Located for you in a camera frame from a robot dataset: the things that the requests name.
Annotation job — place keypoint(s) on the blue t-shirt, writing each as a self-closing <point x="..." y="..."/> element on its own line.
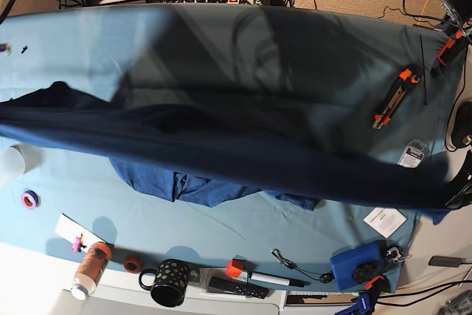
<point x="187" y="140"/>

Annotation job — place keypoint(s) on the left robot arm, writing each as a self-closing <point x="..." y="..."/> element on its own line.
<point x="459" y="14"/>

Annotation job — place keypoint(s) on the clear plastic blister pack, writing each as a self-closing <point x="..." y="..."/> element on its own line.
<point x="413" y="154"/>

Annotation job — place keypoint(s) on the black computer mouse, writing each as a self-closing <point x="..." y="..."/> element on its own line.
<point x="462" y="129"/>

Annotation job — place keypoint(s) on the black adapter right edge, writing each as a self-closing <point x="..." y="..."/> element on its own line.
<point x="445" y="261"/>

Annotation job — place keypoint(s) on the white paper leaflet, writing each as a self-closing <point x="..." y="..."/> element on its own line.
<point x="385" y="221"/>

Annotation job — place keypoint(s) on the orange black utility knife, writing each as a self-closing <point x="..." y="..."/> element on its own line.
<point x="401" y="86"/>

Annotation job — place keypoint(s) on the teal table cloth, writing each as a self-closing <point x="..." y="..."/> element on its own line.
<point x="310" y="75"/>

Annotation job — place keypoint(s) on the blue box with knob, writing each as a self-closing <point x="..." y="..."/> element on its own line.
<point x="359" y="265"/>

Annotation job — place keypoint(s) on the orange black clamp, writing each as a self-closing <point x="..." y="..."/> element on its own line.
<point x="453" y="46"/>

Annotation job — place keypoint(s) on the blue clamp bottom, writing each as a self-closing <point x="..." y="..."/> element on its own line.
<point x="366" y="301"/>

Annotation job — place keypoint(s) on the black marker pen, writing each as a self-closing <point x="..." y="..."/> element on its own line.
<point x="266" y="278"/>

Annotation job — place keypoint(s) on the orange cube block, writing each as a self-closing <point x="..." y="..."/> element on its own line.
<point x="235" y="269"/>

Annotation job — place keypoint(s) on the black dotted remote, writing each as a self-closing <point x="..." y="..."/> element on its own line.
<point x="244" y="289"/>

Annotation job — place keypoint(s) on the black yellow-dotted mug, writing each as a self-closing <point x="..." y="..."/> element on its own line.
<point x="170" y="282"/>

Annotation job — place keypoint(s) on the orange tape roll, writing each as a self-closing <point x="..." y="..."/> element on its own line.
<point x="132" y="264"/>

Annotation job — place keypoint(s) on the orange bottle white cap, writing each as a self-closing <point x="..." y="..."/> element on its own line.
<point x="90" y="271"/>

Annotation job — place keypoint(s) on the pink clip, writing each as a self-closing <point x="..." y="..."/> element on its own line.
<point x="78" y="245"/>

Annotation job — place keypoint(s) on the purple tape roll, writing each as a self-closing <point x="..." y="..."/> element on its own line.
<point x="30" y="199"/>

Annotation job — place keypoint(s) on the translucent plastic cup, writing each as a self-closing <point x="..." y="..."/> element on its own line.
<point x="12" y="165"/>

